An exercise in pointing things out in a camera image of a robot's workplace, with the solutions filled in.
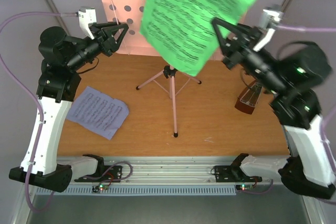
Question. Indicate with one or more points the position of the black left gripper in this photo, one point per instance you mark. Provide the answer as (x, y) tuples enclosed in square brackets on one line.
[(108, 43)]

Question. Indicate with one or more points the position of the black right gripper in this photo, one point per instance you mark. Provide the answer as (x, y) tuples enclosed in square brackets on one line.
[(237, 50)]

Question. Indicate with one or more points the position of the green sheet music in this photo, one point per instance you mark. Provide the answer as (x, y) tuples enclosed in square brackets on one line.
[(181, 30)]

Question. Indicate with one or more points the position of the brown wooden metronome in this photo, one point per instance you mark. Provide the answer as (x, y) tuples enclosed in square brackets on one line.
[(248, 98)]

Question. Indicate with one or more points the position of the blue sheet music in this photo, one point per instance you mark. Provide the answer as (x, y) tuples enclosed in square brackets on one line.
[(98, 112)]

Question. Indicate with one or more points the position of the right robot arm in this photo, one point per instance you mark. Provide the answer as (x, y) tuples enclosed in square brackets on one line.
[(308, 170)]

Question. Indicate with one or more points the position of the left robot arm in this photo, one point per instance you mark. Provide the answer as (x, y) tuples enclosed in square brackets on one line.
[(63, 57)]

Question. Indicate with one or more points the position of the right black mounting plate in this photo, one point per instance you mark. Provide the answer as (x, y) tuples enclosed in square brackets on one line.
[(223, 174)]

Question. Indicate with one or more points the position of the black mounting plate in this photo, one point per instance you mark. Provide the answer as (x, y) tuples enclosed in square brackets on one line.
[(113, 174), (223, 174)]

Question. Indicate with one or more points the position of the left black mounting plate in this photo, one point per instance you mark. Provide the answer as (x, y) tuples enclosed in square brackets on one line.
[(113, 174)]

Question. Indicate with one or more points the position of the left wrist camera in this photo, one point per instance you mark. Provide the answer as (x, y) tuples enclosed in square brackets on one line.
[(87, 17)]

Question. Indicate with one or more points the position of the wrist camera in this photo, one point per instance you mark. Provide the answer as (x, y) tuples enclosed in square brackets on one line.
[(87, 17), (270, 19)]

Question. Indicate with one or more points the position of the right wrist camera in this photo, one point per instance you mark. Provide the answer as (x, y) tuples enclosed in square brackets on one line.
[(270, 19)]

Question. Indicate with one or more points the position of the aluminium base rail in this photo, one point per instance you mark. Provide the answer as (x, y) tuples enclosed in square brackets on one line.
[(170, 170)]

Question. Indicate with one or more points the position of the grey slotted cable duct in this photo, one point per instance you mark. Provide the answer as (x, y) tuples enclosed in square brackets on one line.
[(150, 190)]

